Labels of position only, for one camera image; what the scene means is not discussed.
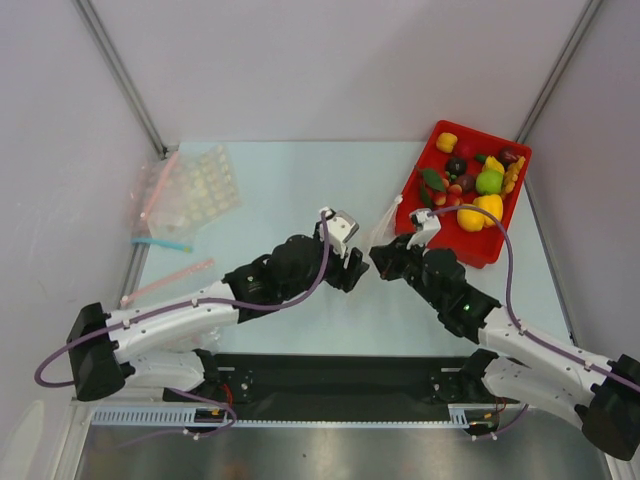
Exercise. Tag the orange small bell pepper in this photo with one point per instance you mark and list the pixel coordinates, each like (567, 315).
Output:
(446, 142)

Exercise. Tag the dark red plum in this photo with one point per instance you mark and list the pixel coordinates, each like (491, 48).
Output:
(509, 156)

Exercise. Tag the clear zip bag with pattern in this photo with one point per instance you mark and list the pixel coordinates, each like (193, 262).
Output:
(384, 231)

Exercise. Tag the yellow lemon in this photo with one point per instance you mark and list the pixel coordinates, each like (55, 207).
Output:
(470, 220)

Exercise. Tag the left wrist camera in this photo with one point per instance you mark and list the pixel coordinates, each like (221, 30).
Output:
(337, 227)

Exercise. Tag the red plastic tray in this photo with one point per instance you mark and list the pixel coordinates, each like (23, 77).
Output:
(474, 249)

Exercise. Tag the pink zip bag front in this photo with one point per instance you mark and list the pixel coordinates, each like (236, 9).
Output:
(127, 300)

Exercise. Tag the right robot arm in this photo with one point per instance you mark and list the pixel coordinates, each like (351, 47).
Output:
(596, 394)

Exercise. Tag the blue zip bag strip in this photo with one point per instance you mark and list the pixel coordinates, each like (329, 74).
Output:
(162, 243)

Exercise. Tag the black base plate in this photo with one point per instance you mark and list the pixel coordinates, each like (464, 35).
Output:
(349, 389)

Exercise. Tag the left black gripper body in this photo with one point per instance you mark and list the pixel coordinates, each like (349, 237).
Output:
(335, 272)

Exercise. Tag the dark mangosteen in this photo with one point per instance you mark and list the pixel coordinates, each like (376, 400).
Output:
(456, 166)

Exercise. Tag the purple passion fruit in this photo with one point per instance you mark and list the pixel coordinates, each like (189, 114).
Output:
(466, 182)

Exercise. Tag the pink zip bag stack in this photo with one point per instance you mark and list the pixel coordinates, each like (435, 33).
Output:
(175, 198)

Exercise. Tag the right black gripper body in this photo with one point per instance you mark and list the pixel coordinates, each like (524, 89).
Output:
(396, 257)

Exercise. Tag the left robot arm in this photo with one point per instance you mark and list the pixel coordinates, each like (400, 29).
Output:
(110, 350)

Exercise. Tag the lychee bunch with leaves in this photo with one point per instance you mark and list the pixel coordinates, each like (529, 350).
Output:
(438, 191)

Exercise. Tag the green apple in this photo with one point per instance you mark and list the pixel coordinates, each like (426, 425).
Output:
(489, 182)

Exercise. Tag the white cable duct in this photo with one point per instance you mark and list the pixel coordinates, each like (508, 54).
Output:
(209, 418)

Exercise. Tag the yellow bell pepper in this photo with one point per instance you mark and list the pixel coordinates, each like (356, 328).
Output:
(493, 205)

